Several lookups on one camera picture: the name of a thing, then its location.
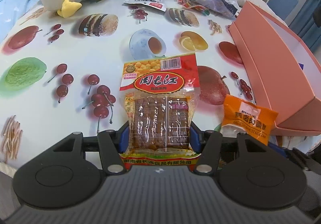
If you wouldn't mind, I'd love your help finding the salmon pink cardboard box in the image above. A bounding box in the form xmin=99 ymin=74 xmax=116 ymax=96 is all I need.
xmin=229 ymin=2 xmax=320 ymax=136

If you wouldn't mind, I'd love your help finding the fruit print tablecloth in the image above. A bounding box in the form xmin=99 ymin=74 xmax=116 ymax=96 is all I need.
xmin=1 ymin=0 xmax=250 ymax=169

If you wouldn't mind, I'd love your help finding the blue curtain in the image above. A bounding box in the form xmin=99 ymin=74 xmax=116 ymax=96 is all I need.
xmin=289 ymin=0 xmax=320 ymax=53

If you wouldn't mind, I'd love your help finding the red yellow tofu snack packet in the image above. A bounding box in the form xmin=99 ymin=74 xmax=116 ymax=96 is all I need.
xmin=120 ymin=53 xmax=200 ymax=169

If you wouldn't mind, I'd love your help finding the orange snack packet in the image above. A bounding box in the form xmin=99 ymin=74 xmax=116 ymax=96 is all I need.
xmin=220 ymin=95 xmax=278 ymax=145

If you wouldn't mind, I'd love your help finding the light blue bed sheet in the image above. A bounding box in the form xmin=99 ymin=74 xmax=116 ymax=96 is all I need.
xmin=0 ymin=0 xmax=39 ymax=42

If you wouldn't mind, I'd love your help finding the blue chair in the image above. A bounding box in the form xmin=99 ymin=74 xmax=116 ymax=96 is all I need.
xmin=267 ymin=0 xmax=299 ymax=20

